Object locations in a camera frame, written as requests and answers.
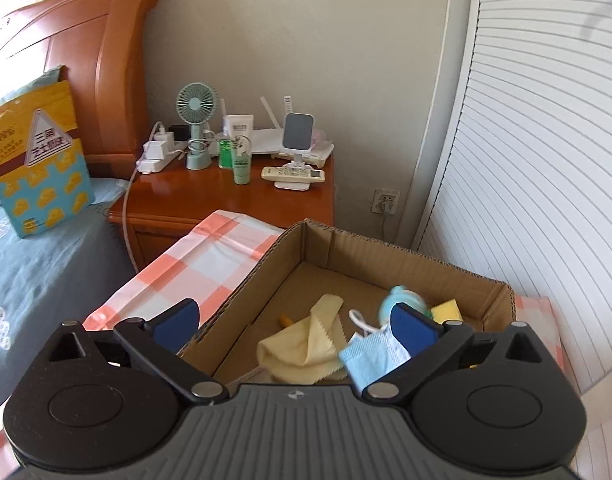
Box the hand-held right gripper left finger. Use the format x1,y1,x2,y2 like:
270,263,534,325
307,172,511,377
46,298,231,403

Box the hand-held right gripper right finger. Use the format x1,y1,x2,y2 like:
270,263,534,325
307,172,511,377
362,302,543,402

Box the blue white plush toy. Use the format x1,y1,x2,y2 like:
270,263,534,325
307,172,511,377
377,286,434,331

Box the yellow green sponge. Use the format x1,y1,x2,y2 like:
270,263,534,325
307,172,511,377
430,298,464,326

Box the blue face mask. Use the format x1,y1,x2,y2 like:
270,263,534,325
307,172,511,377
338,309,412,391

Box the brown cardboard box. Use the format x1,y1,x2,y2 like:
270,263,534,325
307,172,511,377
178,218,518,386

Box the orange white checked tablecloth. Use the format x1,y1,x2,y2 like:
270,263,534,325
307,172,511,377
0,209,567,461

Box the yellow cleaning cloth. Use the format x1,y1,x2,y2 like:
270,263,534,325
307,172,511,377
257,294,354,386

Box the wooden nightstand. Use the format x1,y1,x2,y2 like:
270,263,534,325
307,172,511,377
108,152,335,273

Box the blue cloud print bedsheet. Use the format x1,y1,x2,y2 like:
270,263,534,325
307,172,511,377
0,175,139,421

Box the white power strip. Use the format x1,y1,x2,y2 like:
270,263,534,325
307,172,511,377
136,140,189,175

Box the green cream tube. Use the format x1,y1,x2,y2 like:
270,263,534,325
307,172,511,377
232,135,253,186

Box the white charger plug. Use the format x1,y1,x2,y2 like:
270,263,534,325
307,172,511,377
143,132,176,161

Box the green sanitizer bottle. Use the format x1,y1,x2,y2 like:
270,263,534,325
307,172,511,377
217,131,237,170

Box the white remote control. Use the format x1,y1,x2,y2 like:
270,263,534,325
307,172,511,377
261,166,326,182

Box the yellow blue paper bag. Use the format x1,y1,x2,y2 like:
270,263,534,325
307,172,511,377
0,80,96,240

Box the white router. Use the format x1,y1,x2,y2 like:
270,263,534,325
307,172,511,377
208,95,293,156

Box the white louvered door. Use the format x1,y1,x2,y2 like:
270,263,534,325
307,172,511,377
411,0,612,480

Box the white cream tube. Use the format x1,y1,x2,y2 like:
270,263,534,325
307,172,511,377
222,114,255,143

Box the green desk fan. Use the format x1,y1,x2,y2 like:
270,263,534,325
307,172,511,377
176,82,219,171

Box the white phone stand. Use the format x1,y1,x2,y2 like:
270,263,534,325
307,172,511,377
274,112,317,193

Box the blue pillow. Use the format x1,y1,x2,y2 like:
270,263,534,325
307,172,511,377
38,64,68,87

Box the wooden bed headboard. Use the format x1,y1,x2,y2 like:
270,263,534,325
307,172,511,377
0,0,163,181

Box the wall power outlet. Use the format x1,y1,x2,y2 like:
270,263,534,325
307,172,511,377
372,187,401,216

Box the white power cable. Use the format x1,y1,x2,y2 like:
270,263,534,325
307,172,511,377
123,121,167,273

